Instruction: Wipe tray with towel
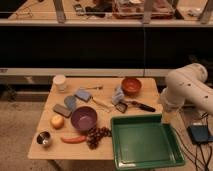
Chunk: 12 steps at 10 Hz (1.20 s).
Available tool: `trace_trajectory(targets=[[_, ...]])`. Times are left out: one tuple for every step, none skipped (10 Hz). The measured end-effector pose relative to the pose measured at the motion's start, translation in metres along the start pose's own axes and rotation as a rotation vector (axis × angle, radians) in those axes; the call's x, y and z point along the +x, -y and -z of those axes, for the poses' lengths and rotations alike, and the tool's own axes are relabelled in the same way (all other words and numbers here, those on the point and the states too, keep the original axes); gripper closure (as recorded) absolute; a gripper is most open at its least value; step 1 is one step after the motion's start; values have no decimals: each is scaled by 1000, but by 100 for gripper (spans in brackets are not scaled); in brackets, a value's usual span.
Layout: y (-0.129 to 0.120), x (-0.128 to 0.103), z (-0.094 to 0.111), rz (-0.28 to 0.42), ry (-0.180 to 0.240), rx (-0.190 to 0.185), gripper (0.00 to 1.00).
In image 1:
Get bunch of dark grapes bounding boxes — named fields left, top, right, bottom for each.
left=86, top=127, right=112, bottom=150

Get blue sponge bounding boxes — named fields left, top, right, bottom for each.
left=75, top=89, right=91, bottom=102

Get dark rectangular block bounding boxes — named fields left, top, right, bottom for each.
left=53, top=104, right=71, bottom=118

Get orange carrot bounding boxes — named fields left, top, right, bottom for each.
left=60, top=136, right=86, bottom=144

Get purple bowl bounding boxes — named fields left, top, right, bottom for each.
left=71, top=106, right=97, bottom=131

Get orange bowl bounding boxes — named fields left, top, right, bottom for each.
left=121, top=77, right=142, bottom=96

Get light blue towel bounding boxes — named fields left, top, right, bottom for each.
left=111, top=86, right=124, bottom=105

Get wooden-handled brush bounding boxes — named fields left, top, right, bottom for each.
left=92, top=97, right=113, bottom=113

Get black power box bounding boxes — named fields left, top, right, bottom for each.
left=187, top=125, right=213, bottom=144

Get blue-grey flat lid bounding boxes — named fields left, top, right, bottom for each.
left=64, top=96, right=76, bottom=111

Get yellow apple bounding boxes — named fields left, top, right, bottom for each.
left=50, top=115, right=64, bottom=129

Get small metal cup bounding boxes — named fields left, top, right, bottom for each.
left=36, top=131, right=52, bottom=147

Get cluttered background tray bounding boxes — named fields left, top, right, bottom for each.
left=112, top=0, right=174, bottom=19

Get white cup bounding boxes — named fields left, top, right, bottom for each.
left=53, top=75, right=67, bottom=92

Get green plastic tray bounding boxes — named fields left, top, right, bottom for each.
left=111, top=114, right=185, bottom=171

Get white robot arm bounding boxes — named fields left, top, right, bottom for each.
left=159, top=63, right=213, bottom=123

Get small metal spoon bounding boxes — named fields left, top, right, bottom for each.
left=86, top=85, right=103, bottom=90

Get black cables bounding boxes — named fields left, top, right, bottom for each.
left=173, top=113, right=213, bottom=171

